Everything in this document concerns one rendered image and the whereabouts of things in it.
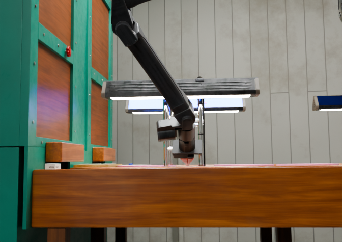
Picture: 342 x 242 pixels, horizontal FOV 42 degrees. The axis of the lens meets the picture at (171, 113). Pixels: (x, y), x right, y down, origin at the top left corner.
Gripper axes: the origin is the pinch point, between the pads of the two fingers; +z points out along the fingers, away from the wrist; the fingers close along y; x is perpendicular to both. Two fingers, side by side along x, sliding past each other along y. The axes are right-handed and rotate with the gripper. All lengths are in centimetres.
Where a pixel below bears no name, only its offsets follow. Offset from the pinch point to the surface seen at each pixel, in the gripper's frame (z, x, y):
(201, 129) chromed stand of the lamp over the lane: 13.0, -29.8, -4.9
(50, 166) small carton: -11.1, 10.9, 45.1
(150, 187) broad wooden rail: -9.4, 17.7, 11.4
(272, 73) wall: 99, -173, -60
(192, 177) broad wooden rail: -11.4, 15.3, -2.1
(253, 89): -10.3, -28.2, -25.2
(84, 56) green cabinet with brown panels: 4, -71, 52
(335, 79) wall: 97, -163, -107
